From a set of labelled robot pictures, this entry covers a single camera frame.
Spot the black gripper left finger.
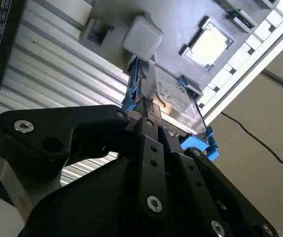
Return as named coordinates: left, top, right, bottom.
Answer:
left=0, top=98, right=167, bottom=219

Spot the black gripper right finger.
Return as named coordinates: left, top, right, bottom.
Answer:
left=153, top=103, right=278, bottom=237

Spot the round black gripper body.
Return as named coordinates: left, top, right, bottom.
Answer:
left=18, top=159, right=206, bottom=237

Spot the hard disk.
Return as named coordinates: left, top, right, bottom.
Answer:
left=120, top=55, right=221, bottom=162

